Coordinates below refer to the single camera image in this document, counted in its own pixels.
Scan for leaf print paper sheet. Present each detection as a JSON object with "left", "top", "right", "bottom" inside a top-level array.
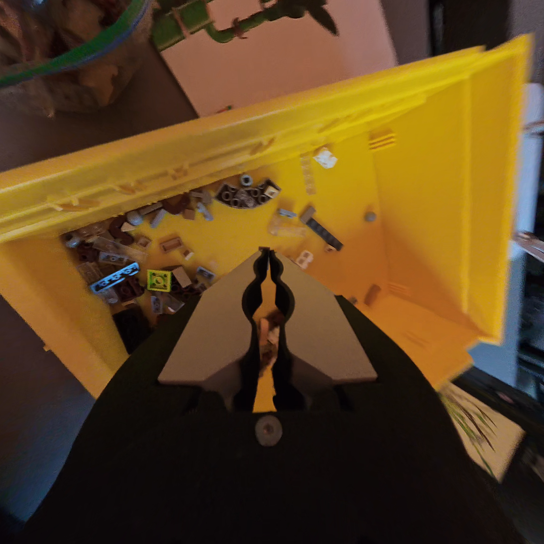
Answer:
[{"left": 440, "top": 380, "right": 528, "bottom": 483}]

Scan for lime green square brick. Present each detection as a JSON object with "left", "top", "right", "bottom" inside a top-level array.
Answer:
[{"left": 146, "top": 269, "right": 173, "bottom": 292}]

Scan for grey desk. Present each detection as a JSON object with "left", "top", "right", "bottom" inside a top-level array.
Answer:
[{"left": 0, "top": 0, "right": 430, "bottom": 523}]

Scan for plant building instruction booklet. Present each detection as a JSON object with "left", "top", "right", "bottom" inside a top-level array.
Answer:
[{"left": 151, "top": 0, "right": 398, "bottom": 117}]

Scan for pile of toy building bricks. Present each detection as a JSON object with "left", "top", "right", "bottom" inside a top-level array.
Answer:
[{"left": 61, "top": 146, "right": 383, "bottom": 377}]

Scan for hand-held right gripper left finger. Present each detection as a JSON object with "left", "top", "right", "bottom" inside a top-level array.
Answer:
[{"left": 158, "top": 248, "right": 271, "bottom": 412}]

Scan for yellow plastic storage bin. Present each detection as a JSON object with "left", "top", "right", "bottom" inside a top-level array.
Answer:
[{"left": 0, "top": 34, "right": 534, "bottom": 398}]

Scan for clear zip bag green seal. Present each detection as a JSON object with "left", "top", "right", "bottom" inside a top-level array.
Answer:
[{"left": 0, "top": 0, "right": 154, "bottom": 117}]

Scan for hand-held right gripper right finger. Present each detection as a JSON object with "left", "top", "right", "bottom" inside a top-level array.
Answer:
[{"left": 270, "top": 250, "right": 378, "bottom": 412}]

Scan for heap of white paper bags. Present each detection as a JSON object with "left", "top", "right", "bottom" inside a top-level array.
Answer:
[{"left": 508, "top": 83, "right": 544, "bottom": 264}]

